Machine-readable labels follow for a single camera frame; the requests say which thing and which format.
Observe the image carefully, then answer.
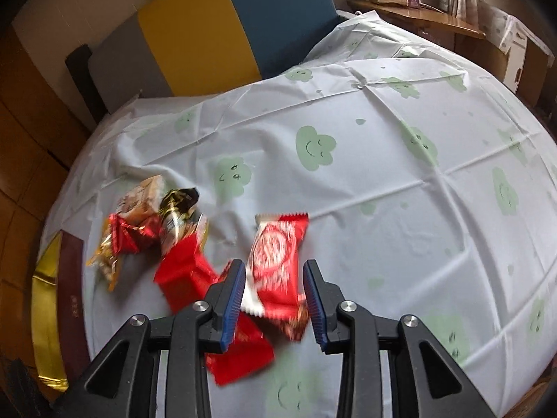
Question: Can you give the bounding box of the brown gold chocolate packet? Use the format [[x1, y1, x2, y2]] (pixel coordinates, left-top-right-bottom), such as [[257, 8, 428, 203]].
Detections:
[[159, 188, 209, 256]]

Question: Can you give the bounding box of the grey yellow blue sofa chair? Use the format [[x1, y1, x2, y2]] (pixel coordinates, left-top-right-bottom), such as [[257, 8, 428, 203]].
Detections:
[[88, 0, 340, 112]]

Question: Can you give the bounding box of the beige snack packet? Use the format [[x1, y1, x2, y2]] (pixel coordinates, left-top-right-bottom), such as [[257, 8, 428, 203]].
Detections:
[[116, 175, 165, 225]]

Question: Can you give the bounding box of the red white patterned snack packet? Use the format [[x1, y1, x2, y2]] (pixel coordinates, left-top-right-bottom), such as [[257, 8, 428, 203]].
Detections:
[[241, 213, 310, 342]]

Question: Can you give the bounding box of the yellow pistachio nut bag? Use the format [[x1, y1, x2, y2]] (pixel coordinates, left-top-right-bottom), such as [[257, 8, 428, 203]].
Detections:
[[87, 215, 122, 293]]

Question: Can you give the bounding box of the maroon gold gift box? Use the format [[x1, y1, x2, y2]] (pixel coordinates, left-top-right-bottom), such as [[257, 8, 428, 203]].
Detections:
[[31, 230, 91, 392]]

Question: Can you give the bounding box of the small red gold candy packet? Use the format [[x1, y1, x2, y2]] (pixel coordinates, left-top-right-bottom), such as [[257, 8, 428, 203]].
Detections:
[[109, 213, 160, 256]]

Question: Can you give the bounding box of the white cardboard box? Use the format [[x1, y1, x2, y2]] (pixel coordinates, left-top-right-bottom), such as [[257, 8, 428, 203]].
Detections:
[[478, 1, 555, 106]]

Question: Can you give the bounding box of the wooden side shelf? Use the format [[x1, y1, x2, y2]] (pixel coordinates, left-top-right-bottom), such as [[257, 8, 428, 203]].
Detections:
[[346, 0, 485, 39]]

